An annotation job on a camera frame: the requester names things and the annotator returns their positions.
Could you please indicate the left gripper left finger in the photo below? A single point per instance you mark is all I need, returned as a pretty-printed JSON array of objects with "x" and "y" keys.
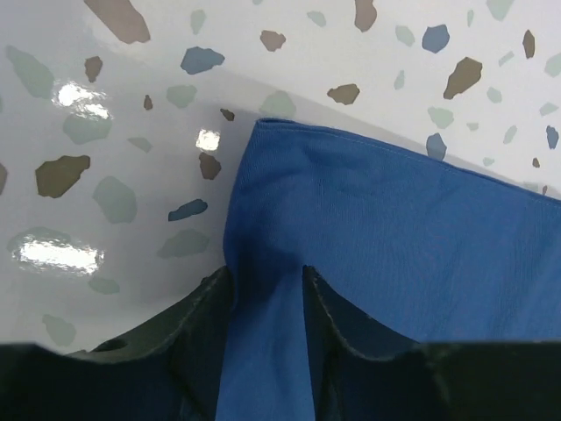
[{"x": 168, "y": 368}]

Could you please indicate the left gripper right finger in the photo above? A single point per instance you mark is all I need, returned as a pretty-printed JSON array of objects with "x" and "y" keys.
[{"x": 362, "y": 370}]

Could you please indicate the blue surgical cloth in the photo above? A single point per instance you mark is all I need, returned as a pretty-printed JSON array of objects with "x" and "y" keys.
[{"x": 434, "y": 252}]

